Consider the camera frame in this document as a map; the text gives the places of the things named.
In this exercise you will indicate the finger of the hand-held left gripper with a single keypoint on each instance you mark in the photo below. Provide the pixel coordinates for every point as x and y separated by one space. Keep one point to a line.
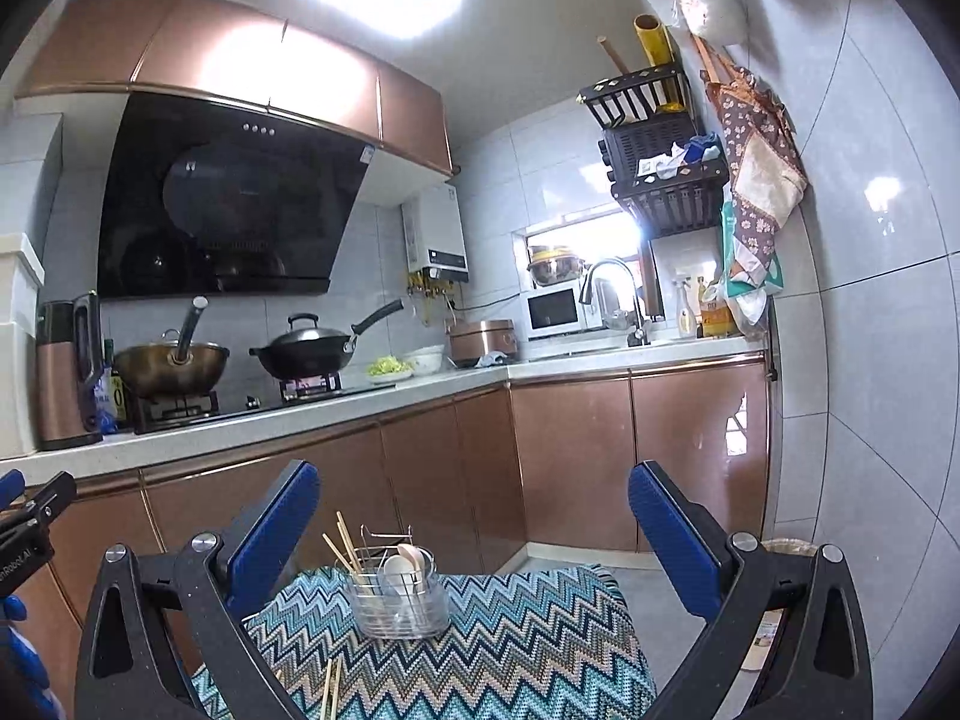
49 495

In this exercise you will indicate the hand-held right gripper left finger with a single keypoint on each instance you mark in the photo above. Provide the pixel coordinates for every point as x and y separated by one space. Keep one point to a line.
274 532

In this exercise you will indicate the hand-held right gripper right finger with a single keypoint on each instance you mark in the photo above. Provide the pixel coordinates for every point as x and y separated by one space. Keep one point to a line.
671 540

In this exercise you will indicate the bamboo chopsticks set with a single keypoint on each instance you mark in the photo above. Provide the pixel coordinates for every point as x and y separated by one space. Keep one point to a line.
341 547

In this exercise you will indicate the beige plastic spoon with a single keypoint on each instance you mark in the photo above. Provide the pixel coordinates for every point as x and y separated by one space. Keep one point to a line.
412 556

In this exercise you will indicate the copper electric kettle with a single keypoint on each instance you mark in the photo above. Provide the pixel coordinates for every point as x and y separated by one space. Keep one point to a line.
64 390

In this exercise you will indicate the dark sauce bottle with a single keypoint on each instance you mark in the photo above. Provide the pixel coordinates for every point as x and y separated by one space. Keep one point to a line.
116 394

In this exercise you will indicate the copper lower cabinets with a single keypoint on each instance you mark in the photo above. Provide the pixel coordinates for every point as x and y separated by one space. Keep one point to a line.
570 457

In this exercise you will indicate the copper cabinets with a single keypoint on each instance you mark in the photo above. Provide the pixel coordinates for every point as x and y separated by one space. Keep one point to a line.
570 457
97 37

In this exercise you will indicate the black gas stove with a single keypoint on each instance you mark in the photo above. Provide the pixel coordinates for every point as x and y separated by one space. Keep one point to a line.
225 409

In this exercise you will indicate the brass wok with lid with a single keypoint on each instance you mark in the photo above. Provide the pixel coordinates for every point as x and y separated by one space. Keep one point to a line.
172 371

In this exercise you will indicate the black wok with lid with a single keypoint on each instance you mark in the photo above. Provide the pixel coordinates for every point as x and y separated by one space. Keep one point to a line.
300 356

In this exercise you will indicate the plate of chopped greens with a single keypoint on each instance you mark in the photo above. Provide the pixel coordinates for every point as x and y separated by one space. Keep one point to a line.
390 367

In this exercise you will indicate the zigzag patterned cloth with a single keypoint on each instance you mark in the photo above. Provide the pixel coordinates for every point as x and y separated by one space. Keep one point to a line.
487 652

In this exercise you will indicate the clear spray bottle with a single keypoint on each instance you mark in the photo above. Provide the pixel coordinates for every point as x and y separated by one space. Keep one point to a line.
685 315

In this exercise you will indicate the yellow oil bottle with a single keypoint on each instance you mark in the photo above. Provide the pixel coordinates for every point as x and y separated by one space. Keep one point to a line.
716 315

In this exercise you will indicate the white bowl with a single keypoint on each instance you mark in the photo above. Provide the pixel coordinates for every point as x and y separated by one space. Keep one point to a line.
427 360

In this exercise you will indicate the steel kitchen faucet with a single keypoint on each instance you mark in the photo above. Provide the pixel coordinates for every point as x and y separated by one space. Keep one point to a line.
637 307

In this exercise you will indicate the blue dishcloth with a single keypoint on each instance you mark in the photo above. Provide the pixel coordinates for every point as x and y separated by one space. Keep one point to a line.
493 361

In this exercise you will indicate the white microwave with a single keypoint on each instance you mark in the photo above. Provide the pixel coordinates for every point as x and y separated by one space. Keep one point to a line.
555 311

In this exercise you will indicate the green and white bag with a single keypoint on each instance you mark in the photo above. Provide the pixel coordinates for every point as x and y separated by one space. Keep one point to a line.
750 277

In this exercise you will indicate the copper rice cooker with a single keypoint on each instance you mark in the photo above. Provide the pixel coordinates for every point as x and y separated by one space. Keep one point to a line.
480 337

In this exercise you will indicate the steel pot on microwave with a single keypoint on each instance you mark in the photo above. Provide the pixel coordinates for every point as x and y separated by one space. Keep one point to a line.
555 268

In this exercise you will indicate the black range hood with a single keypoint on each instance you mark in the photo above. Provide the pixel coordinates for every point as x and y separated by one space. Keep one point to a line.
225 202

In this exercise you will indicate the white water heater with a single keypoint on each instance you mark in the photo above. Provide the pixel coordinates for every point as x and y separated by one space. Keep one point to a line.
439 229

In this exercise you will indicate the brown floral apron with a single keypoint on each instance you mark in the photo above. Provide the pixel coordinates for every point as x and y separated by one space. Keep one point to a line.
757 165

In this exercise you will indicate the copper upper cabinets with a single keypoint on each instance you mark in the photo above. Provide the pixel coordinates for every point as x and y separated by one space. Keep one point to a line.
97 37

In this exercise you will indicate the wooden rolling pin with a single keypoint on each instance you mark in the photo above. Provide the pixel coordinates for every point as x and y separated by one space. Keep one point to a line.
613 56

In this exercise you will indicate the yellow wrap roll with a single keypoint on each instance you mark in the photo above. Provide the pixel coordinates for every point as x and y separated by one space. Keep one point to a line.
656 52

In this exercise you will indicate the black wall rack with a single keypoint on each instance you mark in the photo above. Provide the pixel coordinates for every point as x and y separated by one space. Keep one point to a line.
667 206

